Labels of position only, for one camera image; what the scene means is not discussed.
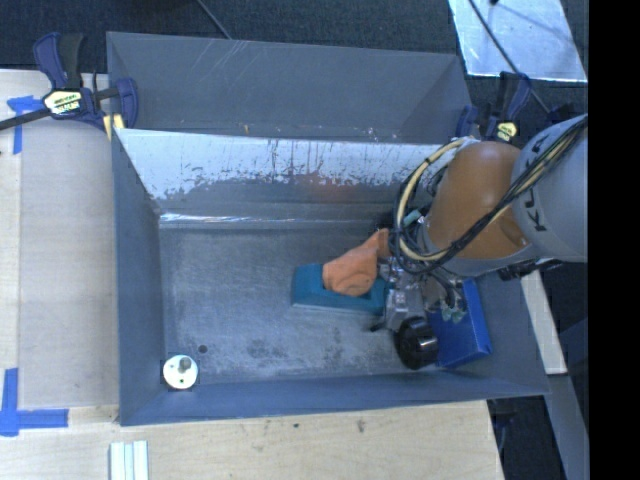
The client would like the orange toy animal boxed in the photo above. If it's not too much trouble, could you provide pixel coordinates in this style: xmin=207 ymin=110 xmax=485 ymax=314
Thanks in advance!
xmin=321 ymin=227 xmax=392 ymax=298

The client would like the blue box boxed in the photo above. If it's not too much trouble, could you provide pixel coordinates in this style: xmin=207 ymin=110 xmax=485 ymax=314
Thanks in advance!
xmin=426 ymin=277 xmax=494 ymax=370

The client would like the teal flat block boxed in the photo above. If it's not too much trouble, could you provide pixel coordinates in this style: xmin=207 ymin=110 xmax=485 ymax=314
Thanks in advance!
xmin=290 ymin=262 xmax=390 ymax=316

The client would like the grey metal bin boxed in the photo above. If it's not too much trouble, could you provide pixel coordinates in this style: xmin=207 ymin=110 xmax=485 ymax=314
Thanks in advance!
xmin=105 ymin=31 xmax=552 ymax=427

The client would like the white round knob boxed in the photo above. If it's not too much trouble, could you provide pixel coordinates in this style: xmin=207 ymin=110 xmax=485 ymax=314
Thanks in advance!
xmin=162 ymin=353 xmax=200 ymax=391

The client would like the black cylinder on white bracket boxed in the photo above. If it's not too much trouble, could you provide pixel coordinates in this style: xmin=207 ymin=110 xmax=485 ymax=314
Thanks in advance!
xmin=393 ymin=315 xmax=441 ymax=371

